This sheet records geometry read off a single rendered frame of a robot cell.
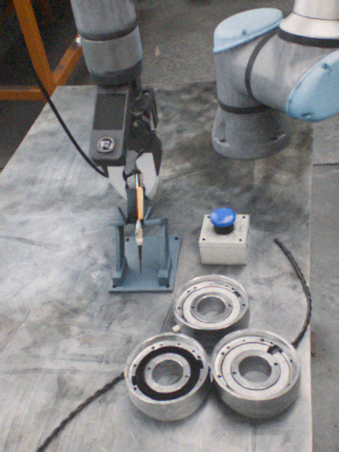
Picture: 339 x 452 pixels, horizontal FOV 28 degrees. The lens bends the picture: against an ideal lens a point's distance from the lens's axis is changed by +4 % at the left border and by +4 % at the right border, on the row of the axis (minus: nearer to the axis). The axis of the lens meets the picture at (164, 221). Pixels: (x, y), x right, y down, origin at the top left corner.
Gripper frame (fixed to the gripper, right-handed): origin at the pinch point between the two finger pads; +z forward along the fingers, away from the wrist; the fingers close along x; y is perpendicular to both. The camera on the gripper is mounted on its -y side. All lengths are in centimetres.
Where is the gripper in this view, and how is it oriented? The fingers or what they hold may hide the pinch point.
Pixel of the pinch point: (137, 195)
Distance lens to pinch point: 98.7
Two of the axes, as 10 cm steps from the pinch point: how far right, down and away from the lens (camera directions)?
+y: 1.3, -6.2, 7.7
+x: -9.8, 0.3, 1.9
